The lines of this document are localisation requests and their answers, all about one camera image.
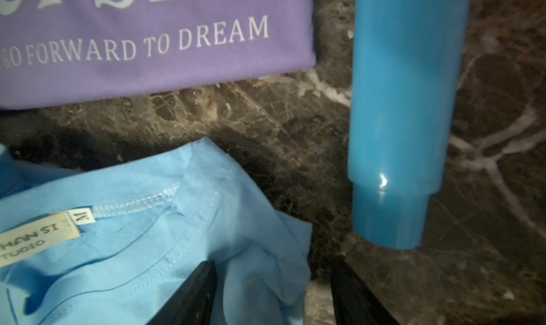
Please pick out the purple Persist t-shirt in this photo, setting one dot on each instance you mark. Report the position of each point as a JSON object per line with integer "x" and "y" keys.
{"x": 56, "y": 52}

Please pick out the blue toy microphone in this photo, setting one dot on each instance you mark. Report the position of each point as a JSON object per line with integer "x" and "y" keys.
{"x": 406, "y": 63}

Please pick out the light blue butterfly t-shirt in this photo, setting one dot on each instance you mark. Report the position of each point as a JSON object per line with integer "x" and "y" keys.
{"x": 116, "y": 245}

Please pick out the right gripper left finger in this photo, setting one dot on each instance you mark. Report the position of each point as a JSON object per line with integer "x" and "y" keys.
{"x": 192, "y": 303}

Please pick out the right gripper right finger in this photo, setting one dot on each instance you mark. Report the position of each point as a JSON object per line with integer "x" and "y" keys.
{"x": 354, "y": 303}

